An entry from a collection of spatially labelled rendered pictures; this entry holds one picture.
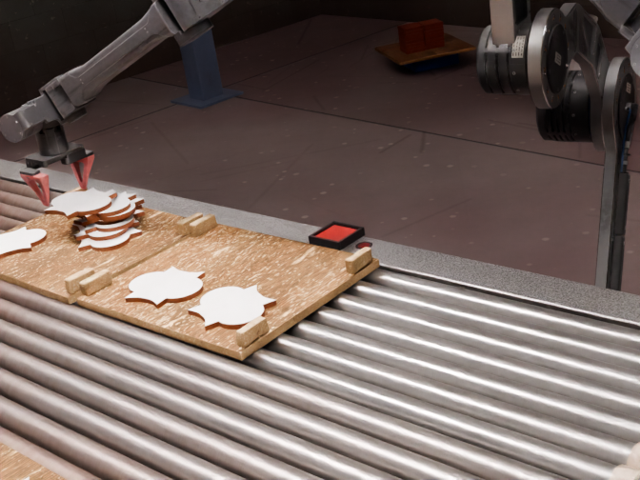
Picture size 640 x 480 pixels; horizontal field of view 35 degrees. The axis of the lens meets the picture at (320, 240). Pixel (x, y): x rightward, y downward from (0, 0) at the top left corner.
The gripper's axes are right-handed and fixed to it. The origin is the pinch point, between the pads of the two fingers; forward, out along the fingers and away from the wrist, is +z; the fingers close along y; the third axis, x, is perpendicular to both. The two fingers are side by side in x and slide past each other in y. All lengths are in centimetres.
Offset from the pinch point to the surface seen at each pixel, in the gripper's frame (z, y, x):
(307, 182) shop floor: 100, -228, -133
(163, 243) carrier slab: 7.8, -2.2, 24.7
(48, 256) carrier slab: 8.2, 11.2, 5.8
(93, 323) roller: 10.2, 23.8, 33.6
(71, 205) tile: 1.0, 2.2, 4.6
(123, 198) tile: 1.9, -5.9, 10.7
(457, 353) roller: 9, 7, 96
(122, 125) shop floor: 102, -271, -313
